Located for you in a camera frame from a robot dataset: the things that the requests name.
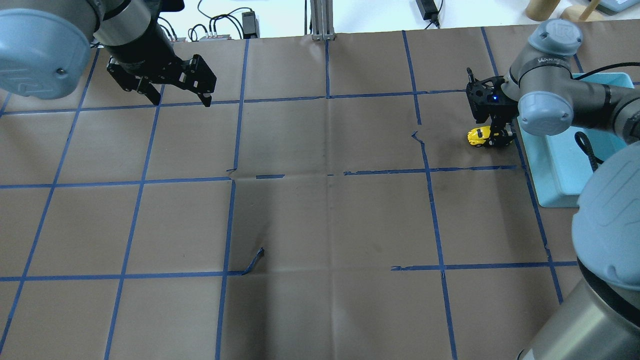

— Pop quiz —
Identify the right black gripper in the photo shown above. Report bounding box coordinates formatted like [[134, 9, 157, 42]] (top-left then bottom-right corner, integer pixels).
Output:
[[466, 67, 518, 147]]

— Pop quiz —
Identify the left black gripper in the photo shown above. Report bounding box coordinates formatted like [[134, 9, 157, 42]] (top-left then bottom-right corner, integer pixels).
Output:
[[94, 17, 217, 108]]

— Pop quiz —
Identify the yellow beetle toy car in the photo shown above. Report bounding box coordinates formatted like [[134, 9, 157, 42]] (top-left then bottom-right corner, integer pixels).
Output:
[[467, 126, 507, 148]]

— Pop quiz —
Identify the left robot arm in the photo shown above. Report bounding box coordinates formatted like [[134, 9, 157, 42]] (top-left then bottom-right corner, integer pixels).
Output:
[[0, 0, 217, 107]]

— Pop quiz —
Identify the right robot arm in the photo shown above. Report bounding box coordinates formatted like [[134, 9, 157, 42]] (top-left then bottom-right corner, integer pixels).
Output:
[[465, 18, 640, 360]]

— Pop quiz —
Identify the light blue plastic bin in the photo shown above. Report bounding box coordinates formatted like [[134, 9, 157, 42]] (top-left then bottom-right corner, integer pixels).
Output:
[[516, 73, 636, 209]]

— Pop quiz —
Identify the grey usb hub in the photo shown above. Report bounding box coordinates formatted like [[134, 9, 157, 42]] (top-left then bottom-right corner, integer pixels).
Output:
[[198, 34, 233, 42]]

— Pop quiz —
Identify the black power adapter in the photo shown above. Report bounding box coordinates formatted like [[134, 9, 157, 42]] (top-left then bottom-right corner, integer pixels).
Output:
[[241, 10, 260, 39], [416, 0, 441, 23]]

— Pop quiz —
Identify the wooden cylinder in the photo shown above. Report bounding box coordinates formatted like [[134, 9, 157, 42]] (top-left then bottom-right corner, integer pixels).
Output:
[[525, 0, 560, 22]]

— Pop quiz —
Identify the wooden cup holder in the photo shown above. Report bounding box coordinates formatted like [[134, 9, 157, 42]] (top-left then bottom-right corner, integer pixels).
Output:
[[559, 0, 604, 23]]

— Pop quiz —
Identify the black power adapter right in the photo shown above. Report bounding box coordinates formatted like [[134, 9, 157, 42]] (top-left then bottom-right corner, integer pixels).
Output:
[[416, 0, 441, 23]]

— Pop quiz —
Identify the aluminium frame post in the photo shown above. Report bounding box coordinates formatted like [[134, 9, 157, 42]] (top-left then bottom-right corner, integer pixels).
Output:
[[309, 0, 336, 41]]

